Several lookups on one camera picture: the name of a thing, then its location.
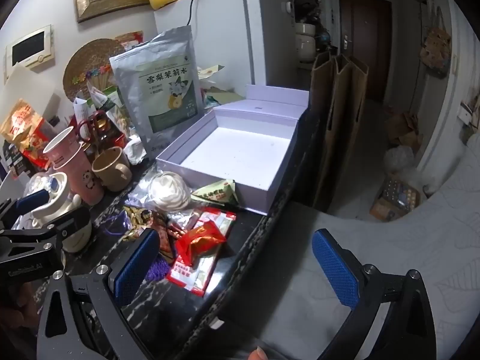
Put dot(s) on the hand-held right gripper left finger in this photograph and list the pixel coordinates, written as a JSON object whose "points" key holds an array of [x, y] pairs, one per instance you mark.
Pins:
{"points": [[135, 270]]}

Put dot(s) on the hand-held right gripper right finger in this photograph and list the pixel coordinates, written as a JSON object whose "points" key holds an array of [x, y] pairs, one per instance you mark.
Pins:
{"points": [[335, 270]]}

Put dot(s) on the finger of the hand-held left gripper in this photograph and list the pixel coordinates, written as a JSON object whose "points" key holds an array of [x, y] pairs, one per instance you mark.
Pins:
{"points": [[32, 199], [69, 222]]}

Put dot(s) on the purple tasseled sachet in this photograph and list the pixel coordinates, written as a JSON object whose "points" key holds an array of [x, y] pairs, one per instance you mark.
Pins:
{"points": [[160, 268]]}

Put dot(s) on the white and red packet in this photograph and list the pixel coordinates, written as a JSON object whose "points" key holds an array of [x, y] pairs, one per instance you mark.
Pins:
{"points": [[204, 273]]}

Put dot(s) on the red foil packet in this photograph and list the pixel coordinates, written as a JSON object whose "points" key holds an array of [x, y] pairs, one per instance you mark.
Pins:
{"points": [[200, 242]]}

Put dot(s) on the lavender gift box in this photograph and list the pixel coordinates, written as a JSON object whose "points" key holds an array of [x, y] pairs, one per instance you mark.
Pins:
{"points": [[240, 153]]}

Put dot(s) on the person's left hand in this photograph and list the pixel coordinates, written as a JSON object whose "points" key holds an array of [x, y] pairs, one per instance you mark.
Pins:
{"points": [[17, 302]]}

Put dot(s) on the person's right hand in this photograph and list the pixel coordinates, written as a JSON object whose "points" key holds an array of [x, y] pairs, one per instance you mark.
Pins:
{"points": [[258, 354]]}

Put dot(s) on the white ceramic teapot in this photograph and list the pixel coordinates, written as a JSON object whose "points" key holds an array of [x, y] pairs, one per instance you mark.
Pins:
{"points": [[56, 198]]}

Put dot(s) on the dark printed box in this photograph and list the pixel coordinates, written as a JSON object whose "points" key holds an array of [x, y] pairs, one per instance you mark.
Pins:
{"points": [[13, 163]]}

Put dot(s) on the dark snack packet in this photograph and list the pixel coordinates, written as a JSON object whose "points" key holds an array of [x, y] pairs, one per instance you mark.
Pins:
{"points": [[164, 238]]}

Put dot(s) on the pink paper cup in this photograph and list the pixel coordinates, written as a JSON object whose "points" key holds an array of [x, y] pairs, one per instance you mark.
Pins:
{"points": [[75, 168]]}

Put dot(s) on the beige mug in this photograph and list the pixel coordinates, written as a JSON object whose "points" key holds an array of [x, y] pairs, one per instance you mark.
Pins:
{"points": [[112, 170]]}

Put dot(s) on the red snack bag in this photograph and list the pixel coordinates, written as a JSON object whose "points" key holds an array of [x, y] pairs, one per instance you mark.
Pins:
{"points": [[22, 131]]}

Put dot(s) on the clear plastic bag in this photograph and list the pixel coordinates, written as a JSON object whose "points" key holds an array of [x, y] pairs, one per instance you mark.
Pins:
{"points": [[138, 193]]}

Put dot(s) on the egg carton box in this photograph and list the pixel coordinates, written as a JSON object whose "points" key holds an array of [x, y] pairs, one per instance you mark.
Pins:
{"points": [[397, 198]]}

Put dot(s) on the crumpled white tissue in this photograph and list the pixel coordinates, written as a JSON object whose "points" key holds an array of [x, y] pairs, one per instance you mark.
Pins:
{"points": [[135, 152]]}

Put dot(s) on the white tube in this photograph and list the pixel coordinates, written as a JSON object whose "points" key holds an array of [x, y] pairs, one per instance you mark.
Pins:
{"points": [[83, 110]]}

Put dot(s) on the white board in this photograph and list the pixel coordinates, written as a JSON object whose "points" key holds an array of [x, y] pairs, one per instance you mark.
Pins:
{"points": [[26, 93]]}

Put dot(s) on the green triangular sachet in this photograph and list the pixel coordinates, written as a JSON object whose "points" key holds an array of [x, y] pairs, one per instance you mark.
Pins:
{"points": [[215, 194]]}

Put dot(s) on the white plastic bag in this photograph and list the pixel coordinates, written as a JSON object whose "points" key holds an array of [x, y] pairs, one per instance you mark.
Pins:
{"points": [[398, 159]]}

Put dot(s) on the brown cardboard sheet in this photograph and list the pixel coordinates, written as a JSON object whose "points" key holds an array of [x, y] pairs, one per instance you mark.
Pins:
{"points": [[360, 93], [343, 120], [322, 120]]}

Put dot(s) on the round woven mat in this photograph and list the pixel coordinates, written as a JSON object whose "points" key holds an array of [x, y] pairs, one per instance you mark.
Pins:
{"points": [[93, 60]]}

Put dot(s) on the white intercom panel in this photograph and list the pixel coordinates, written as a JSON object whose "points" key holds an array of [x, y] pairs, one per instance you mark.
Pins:
{"points": [[30, 47]]}

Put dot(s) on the brown paper bags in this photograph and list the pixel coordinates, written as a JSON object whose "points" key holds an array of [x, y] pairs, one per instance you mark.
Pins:
{"points": [[405, 129]]}

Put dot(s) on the silver standing pouch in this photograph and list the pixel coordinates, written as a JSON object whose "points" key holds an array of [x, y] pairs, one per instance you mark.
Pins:
{"points": [[161, 82]]}

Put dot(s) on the red printed card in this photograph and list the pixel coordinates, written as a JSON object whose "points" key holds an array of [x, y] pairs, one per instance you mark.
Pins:
{"points": [[129, 39]]}

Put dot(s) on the brown door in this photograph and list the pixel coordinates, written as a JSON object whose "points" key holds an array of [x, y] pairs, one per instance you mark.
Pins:
{"points": [[365, 41]]}

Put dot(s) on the white ceramic pot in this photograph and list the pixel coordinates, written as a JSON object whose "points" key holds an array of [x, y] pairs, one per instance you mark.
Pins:
{"points": [[304, 41]]}

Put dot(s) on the patterned tote bag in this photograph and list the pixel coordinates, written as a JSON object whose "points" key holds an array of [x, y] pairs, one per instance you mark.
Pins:
{"points": [[436, 50]]}

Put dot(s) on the white fridge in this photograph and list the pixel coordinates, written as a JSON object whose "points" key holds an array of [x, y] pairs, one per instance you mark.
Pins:
{"points": [[225, 33]]}

